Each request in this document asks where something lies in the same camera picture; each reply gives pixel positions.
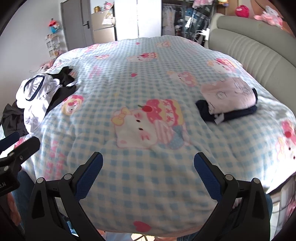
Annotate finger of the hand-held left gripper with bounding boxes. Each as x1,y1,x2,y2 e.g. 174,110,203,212
0,136,41,165
0,131,20,151

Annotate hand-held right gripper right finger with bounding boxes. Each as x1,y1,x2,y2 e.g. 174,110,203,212
194,152,274,241

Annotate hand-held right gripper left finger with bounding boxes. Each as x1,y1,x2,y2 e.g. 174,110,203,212
24,152,105,241

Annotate white shirt with navy trim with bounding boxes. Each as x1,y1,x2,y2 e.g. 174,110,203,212
16,73,64,133

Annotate open wardrobe with clothes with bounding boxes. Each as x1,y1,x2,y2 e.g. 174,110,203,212
162,0,216,42

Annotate person's blue jeans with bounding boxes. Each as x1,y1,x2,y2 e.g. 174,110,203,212
9,170,274,241

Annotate black garment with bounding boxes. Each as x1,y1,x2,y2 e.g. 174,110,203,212
0,66,78,138

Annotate folded pink garment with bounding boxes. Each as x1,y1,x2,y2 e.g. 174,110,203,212
200,77,257,114

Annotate white shelf rack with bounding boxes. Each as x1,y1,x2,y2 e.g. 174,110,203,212
45,34,63,59

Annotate blue checked printed blanket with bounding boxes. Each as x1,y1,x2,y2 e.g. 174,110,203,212
0,36,296,234

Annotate red and blue plush toy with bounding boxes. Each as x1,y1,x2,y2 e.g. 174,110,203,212
48,20,62,34

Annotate grey wardrobe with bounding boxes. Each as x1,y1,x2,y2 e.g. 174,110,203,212
60,0,94,52

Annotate grey padded headboard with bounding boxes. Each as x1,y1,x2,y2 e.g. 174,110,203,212
205,13,296,130

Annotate beige refrigerator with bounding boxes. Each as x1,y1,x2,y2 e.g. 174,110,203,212
91,5,117,44

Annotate white cabinet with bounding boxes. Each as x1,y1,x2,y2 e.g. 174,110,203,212
114,0,162,40

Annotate red round plush toy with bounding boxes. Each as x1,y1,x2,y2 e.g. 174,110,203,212
235,5,250,18

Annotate pink plush toy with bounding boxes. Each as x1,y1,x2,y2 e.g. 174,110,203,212
254,6,284,29

